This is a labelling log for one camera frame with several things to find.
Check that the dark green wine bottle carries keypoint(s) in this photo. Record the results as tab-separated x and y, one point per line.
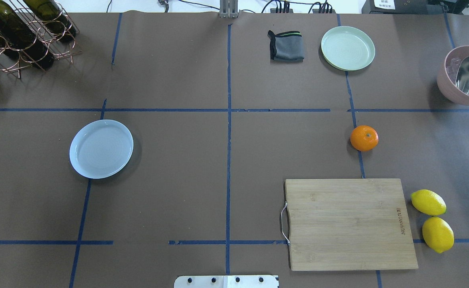
20	37

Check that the orange fruit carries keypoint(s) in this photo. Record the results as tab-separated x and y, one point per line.
364	138

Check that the light blue plate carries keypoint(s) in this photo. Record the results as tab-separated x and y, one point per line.
101	149

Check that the bamboo cutting board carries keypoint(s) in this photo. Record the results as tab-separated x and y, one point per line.
348	224

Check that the grey folded cloth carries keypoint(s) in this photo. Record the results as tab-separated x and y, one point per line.
286	46

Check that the aluminium frame post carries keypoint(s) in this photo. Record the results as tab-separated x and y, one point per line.
228	8

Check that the copper wire bottle rack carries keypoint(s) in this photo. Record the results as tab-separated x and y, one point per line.
35	33

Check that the yellow lemon outer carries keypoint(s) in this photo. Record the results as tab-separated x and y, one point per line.
437	234

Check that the pink bowl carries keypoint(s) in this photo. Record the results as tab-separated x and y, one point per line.
447	74

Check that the light green plate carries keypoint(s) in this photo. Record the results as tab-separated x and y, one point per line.
347	48

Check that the yellow lemon near board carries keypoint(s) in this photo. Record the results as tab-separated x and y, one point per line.
428	202

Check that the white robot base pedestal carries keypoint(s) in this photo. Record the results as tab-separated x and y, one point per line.
227	281

